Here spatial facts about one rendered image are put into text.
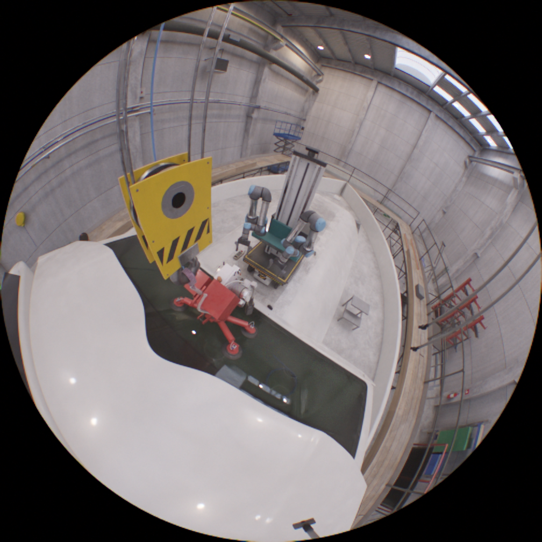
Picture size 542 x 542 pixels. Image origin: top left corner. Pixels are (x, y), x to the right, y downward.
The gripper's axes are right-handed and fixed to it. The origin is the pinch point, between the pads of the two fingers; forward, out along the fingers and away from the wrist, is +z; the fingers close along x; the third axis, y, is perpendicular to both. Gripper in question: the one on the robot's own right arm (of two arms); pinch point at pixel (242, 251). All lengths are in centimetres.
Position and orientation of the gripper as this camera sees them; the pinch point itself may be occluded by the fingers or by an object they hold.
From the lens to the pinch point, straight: 181.4
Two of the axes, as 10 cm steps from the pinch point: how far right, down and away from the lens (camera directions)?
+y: 3.3, -3.7, 8.7
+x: -9.1, -3.6, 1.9
